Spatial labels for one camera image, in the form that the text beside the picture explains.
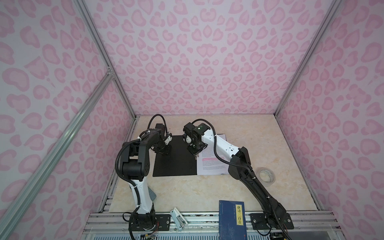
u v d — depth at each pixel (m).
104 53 0.84
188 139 0.88
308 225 0.73
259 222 0.73
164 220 0.73
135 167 0.53
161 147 0.86
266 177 0.88
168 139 0.94
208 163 0.93
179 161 1.01
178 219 0.73
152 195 0.80
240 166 0.56
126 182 0.51
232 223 0.72
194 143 0.84
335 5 0.69
